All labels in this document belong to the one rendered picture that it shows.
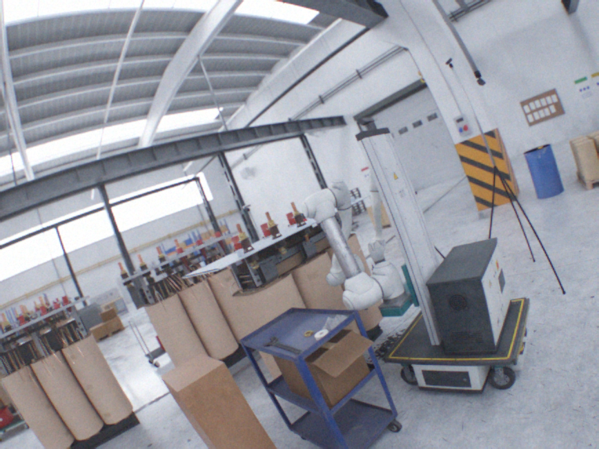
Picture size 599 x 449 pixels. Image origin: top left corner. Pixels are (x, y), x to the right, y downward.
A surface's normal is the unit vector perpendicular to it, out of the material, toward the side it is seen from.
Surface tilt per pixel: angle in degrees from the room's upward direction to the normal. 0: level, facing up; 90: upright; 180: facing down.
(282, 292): 90
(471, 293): 90
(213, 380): 90
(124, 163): 90
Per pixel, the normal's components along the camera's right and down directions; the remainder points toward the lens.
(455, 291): -0.68, 0.32
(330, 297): 0.65, -0.23
